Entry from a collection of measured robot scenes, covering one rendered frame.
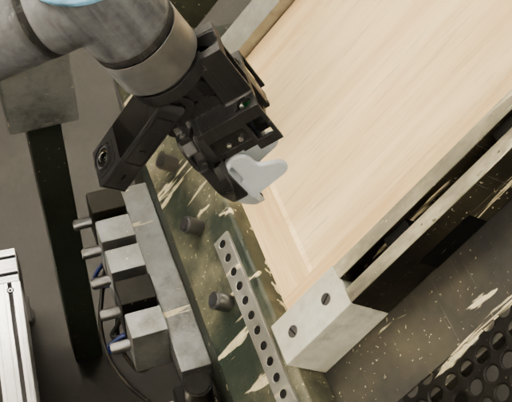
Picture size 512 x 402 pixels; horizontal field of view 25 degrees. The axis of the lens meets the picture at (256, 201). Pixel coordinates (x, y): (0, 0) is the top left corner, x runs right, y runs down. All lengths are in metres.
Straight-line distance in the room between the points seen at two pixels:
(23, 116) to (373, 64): 0.67
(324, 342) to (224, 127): 0.52
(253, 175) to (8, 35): 0.28
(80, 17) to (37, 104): 1.08
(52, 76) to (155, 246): 0.33
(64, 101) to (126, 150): 0.96
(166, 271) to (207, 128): 0.81
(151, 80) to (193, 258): 0.76
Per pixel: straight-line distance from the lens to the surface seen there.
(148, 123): 0.98
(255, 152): 1.10
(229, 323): 1.58
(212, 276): 1.63
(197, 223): 1.66
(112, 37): 0.90
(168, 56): 0.92
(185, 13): 1.98
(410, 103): 1.49
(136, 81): 0.93
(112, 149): 1.03
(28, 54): 0.92
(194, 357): 1.69
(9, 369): 2.33
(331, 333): 1.43
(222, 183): 1.03
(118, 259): 1.77
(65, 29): 0.89
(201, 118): 1.00
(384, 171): 1.49
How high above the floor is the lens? 2.15
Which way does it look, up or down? 49 degrees down
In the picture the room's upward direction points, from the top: straight up
